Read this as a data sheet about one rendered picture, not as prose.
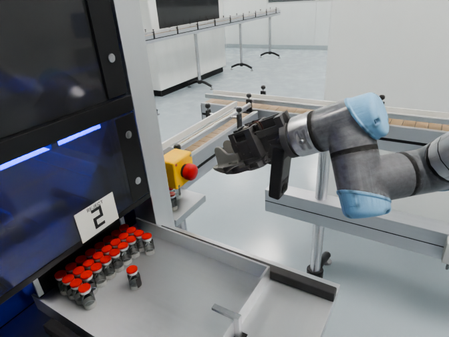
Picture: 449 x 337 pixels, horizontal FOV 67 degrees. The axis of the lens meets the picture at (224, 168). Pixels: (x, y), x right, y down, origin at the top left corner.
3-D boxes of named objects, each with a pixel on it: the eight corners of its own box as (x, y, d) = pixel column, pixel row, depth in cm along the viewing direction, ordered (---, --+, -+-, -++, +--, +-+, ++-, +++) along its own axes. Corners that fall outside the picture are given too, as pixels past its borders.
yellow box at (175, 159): (154, 184, 84) (149, 157, 80) (172, 171, 89) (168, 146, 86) (178, 190, 80) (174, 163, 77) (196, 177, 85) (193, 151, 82)
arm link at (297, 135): (330, 142, 63) (317, 160, 57) (308, 148, 66) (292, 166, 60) (316, 105, 62) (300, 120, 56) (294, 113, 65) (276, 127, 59)
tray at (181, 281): (37, 308, 62) (31, 295, 60) (139, 229, 81) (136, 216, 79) (186, 410, 45) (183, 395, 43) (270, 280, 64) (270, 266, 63)
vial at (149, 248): (142, 254, 73) (139, 237, 71) (150, 247, 74) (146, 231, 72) (150, 257, 72) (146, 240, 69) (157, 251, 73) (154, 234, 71)
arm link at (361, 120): (381, 140, 49) (369, 83, 50) (312, 156, 56) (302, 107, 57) (395, 142, 55) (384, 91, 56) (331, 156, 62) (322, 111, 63)
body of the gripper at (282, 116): (242, 124, 72) (292, 106, 64) (258, 160, 74) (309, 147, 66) (224, 137, 66) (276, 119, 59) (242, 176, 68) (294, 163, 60)
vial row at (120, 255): (73, 302, 62) (66, 284, 60) (141, 245, 75) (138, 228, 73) (81, 307, 61) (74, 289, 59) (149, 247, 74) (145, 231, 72)
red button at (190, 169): (178, 180, 81) (176, 166, 79) (188, 173, 84) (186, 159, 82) (190, 184, 79) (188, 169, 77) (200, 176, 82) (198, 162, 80)
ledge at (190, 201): (135, 212, 91) (134, 206, 90) (166, 189, 100) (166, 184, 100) (176, 227, 84) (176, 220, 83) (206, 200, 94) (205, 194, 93)
